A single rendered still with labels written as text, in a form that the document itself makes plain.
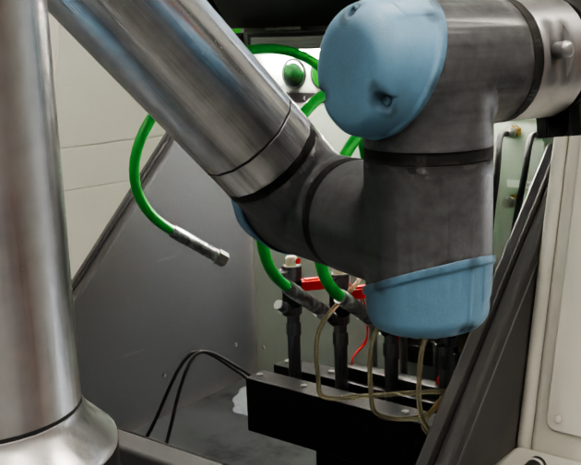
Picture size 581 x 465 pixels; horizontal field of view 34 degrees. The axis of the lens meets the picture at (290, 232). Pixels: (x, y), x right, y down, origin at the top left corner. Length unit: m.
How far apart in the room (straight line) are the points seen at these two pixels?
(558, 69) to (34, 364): 0.34
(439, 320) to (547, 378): 0.59
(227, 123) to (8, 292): 0.23
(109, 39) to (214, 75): 0.07
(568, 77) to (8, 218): 0.33
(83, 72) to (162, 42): 3.62
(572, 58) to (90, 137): 3.71
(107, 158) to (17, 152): 3.86
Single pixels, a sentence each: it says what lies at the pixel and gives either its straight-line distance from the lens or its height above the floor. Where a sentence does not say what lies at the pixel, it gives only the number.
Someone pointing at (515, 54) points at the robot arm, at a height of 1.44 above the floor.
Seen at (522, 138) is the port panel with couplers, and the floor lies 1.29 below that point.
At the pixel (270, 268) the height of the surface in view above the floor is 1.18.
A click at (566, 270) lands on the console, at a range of 1.11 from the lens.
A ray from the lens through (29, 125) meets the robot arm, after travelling 0.40.
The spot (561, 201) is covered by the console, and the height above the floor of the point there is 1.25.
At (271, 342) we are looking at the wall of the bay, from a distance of 1.75.
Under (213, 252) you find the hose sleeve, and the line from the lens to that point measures 1.32.
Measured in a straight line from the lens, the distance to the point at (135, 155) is 1.26.
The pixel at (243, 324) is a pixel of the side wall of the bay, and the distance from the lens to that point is 1.73.
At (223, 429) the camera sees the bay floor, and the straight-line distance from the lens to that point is 1.56.
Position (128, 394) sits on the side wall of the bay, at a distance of 1.56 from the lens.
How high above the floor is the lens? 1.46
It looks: 12 degrees down
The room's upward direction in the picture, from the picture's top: 2 degrees counter-clockwise
